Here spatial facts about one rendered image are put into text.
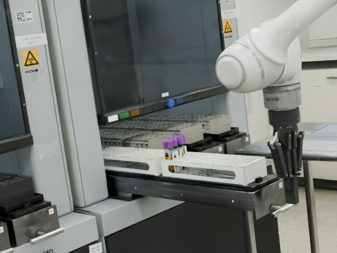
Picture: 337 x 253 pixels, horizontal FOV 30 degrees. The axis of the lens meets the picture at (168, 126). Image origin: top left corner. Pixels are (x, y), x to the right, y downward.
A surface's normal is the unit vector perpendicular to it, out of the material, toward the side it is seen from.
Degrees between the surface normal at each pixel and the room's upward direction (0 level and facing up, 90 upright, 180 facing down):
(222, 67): 96
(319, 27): 90
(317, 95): 90
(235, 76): 94
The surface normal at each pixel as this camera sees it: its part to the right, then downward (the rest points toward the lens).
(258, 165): 0.72, 0.03
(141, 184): -0.69, 0.21
